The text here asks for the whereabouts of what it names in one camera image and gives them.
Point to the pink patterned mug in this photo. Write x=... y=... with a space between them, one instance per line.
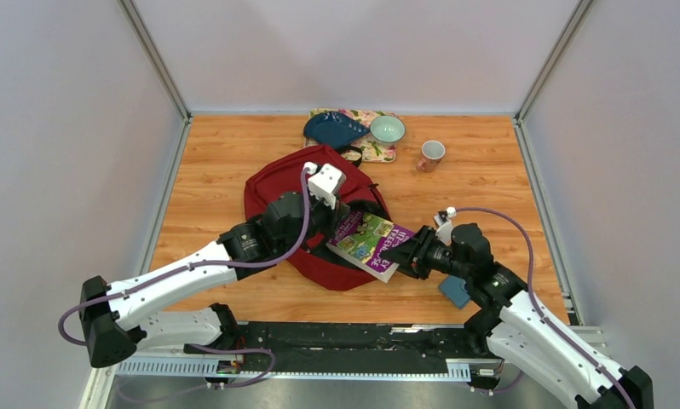
x=432 y=153

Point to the dark blue leaf plate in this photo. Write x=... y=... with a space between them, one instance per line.
x=334 y=129

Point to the pale green ceramic bowl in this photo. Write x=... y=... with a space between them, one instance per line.
x=387 y=129

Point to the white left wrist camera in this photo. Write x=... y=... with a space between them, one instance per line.
x=325 y=182

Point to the red student backpack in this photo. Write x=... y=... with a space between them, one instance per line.
x=318 y=263

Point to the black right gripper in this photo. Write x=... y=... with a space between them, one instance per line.
x=411 y=254

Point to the floral rectangular tray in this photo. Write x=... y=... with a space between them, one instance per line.
x=373 y=150

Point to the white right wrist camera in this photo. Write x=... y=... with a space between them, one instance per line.
x=444 y=224

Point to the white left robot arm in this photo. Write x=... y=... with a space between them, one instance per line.
x=123 y=317

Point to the purple treehouse book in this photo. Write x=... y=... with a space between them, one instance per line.
x=362 y=237

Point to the blue leather wallet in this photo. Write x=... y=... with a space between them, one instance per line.
x=453 y=288

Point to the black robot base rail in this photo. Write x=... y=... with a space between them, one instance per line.
x=360 y=350

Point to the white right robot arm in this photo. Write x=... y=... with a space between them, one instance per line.
x=513 y=325

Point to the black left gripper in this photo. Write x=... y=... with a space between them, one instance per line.
x=335 y=216

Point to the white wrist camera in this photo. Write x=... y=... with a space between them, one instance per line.
x=444 y=224
x=325 y=182

